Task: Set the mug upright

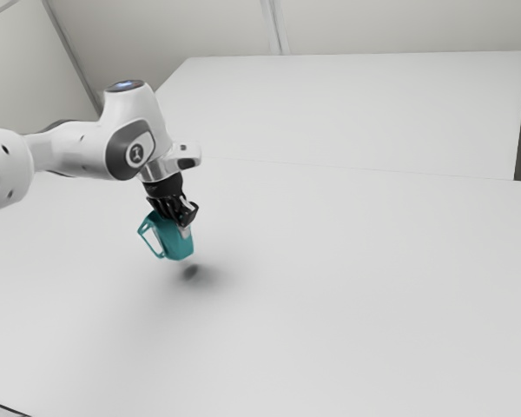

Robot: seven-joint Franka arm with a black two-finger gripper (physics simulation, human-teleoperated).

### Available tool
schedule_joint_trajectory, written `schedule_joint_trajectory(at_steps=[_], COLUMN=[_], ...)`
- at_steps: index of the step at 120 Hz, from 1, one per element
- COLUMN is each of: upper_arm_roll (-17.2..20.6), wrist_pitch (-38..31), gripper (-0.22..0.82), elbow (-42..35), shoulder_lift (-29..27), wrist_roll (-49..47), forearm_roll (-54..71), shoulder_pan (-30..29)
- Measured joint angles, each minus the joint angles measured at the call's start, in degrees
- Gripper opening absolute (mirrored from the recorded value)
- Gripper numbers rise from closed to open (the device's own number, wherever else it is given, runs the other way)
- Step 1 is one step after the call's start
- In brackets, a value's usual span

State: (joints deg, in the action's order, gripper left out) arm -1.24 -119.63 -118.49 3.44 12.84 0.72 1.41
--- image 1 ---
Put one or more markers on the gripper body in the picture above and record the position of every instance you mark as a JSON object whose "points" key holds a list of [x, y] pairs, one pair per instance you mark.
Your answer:
{"points": [[165, 189]]}

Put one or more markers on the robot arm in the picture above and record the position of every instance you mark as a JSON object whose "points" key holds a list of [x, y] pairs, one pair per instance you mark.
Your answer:
{"points": [[65, 143]]}

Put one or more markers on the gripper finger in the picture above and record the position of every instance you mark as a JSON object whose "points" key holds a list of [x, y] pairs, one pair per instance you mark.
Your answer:
{"points": [[187, 217], [160, 207]]}

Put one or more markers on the teal faceted mug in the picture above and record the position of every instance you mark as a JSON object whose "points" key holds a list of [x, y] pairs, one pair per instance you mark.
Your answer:
{"points": [[170, 238]]}

